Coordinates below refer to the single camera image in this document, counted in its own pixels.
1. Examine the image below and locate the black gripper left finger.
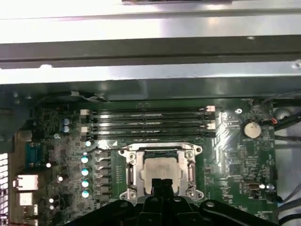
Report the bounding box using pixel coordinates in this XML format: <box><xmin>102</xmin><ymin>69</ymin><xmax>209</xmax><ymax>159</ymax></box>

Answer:
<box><xmin>77</xmin><ymin>178</ymin><xmax>165</xmax><ymax>226</ymax></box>

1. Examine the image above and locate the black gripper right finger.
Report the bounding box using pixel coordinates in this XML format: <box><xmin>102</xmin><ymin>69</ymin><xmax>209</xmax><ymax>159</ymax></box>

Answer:
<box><xmin>162</xmin><ymin>179</ymin><xmax>276</xmax><ymax>226</ymax></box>

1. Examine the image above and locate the CPU with silver lid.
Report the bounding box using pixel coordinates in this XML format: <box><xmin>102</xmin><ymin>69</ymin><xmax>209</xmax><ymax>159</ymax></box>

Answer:
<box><xmin>140</xmin><ymin>150</ymin><xmax>184</xmax><ymax>195</ymax></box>

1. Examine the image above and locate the metal CPU socket cover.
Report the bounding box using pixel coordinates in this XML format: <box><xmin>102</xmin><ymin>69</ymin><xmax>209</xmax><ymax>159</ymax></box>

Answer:
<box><xmin>127</xmin><ymin>147</ymin><xmax>197</xmax><ymax>196</ymax></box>

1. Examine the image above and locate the thin wire locking lever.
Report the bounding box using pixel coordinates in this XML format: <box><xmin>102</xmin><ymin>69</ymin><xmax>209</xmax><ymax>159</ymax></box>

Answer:
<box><xmin>93</xmin><ymin>144</ymin><xmax>204</xmax><ymax>153</ymax></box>

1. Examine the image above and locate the CPU socket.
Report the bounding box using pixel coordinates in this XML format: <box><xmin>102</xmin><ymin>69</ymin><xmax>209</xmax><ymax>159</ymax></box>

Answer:
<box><xmin>117</xmin><ymin>143</ymin><xmax>205</xmax><ymax>203</ymax></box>

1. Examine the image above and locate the black-latched RAM slot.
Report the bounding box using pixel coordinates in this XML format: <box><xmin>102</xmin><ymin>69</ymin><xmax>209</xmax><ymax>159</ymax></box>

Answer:
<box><xmin>87</xmin><ymin>130</ymin><xmax>216</xmax><ymax>140</ymax></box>
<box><xmin>87</xmin><ymin>115</ymin><xmax>216</xmax><ymax>123</ymax></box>

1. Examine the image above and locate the green motherboard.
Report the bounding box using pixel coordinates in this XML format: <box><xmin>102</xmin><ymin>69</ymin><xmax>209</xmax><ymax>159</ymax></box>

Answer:
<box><xmin>14</xmin><ymin>98</ymin><xmax>279</xmax><ymax>226</ymax></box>

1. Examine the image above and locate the round silver coin battery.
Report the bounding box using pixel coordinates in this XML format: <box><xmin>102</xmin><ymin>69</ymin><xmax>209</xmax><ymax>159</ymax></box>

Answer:
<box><xmin>243</xmin><ymin>119</ymin><xmax>261</xmax><ymax>139</ymax></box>

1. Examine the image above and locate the blue board port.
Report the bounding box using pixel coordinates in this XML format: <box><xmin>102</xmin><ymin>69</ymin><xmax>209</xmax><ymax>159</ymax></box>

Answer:
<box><xmin>24</xmin><ymin>144</ymin><xmax>46</xmax><ymax>163</ymax></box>

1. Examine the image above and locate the black and silver PC case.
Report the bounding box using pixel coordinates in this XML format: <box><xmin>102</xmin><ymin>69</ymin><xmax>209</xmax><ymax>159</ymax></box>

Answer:
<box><xmin>0</xmin><ymin>35</ymin><xmax>301</xmax><ymax>226</ymax></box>

